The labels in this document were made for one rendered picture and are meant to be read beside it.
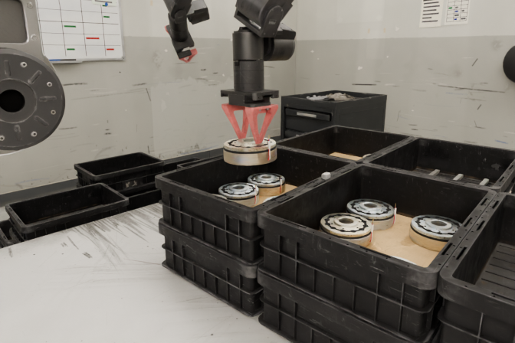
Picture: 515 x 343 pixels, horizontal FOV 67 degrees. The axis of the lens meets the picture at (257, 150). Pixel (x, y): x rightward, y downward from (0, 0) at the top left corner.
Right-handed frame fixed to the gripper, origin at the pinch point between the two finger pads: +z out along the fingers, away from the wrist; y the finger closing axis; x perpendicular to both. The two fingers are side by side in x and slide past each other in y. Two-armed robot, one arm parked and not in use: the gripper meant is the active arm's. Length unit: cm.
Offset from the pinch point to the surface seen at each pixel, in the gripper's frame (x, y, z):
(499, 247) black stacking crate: -32, -36, 22
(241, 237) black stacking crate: 7.3, -5.4, 16.8
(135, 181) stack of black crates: -35, 135, 49
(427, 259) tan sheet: -17.2, -28.8, 21.3
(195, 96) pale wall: -181, 297, 26
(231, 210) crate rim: 8.0, -3.5, 11.7
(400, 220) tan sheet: -29.5, -16.9, 21.1
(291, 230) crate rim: 6.3, -16.9, 11.7
